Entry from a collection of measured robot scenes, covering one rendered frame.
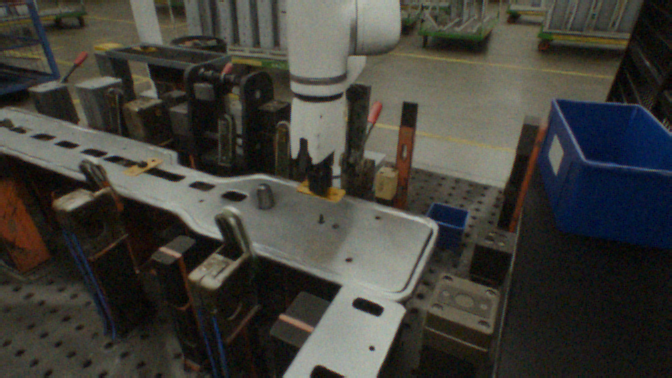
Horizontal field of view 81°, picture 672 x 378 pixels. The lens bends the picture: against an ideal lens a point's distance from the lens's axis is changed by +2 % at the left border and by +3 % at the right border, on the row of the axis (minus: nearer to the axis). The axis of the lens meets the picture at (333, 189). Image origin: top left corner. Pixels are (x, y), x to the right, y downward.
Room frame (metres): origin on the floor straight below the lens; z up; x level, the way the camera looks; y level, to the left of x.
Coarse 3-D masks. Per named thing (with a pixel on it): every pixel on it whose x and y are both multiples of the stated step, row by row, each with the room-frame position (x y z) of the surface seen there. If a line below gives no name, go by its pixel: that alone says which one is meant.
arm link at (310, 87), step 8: (296, 80) 0.55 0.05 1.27; (304, 80) 0.54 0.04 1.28; (312, 80) 0.54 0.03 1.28; (320, 80) 0.54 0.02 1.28; (328, 80) 0.54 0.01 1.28; (336, 80) 0.55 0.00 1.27; (344, 80) 0.56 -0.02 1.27; (296, 88) 0.55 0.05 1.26; (304, 88) 0.54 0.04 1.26; (312, 88) 0.54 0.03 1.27; (320, 88) 0.54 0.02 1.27; (328, 88) 0.54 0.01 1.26; (336, 88) 0.55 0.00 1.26; (344, 88) 0.56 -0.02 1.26; (312, 96) 0.54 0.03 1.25; (320, 96) 0.54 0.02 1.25; (328, 96) 0.55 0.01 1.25
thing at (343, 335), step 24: (336, 312) 0.37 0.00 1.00; (360, 312) 0.37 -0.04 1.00; (384, 312) 0.37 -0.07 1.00; (312, 336) 0.33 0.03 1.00; (336, 336) 0.33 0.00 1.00; (360, 336) 0.33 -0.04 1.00; (384, 336) 0.33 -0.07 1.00; (312, 360) 0.30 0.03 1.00; (336, 360) 0.30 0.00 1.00; (360, 360) 0.30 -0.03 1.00; (384, 360) 0.30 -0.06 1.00
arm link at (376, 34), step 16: (368, 0) 0.57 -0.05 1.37; (384, 0) 0.56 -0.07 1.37; (368, 16) 0.55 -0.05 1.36; (384, 16) 0.55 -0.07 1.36; (400, 16) 0.57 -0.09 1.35; (368, 32) 0.54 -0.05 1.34; (384, 32) 0.55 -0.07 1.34; (400, 32) 0.57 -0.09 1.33; (368, 48) 0.55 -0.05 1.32; (384, 48) 0.55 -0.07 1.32
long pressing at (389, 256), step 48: (0, 144) 0.91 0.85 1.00; (48, 144) 0.91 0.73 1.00; (96, 144) 0.91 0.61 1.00; (144, 144) 0.91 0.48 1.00; (144, 192) 0.68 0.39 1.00; (192, 192) 0.68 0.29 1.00; (240, 192) 0.69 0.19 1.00; (288, 192) 0.68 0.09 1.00; (288, 240) 0.53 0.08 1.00; (336, 240) 0.53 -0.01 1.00; (384, 240) 0.53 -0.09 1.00; (432, 240) 0.53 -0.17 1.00; (384, 288) 0.42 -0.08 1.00
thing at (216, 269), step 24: (216, 264) 0.42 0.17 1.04; (240, 264) 0.43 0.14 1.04; (192, 288) 0.39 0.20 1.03; (216, 288) 0.38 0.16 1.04; (240, 288) 0.42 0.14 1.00; (216, 312) 0.37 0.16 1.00; (240, 312) 0.41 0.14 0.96; (216, 336) 0.38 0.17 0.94; (240, 336) 0.42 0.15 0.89; (216, 360) 0.38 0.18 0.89; (240, 360) 0.42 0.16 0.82; (264, 360) 0.44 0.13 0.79
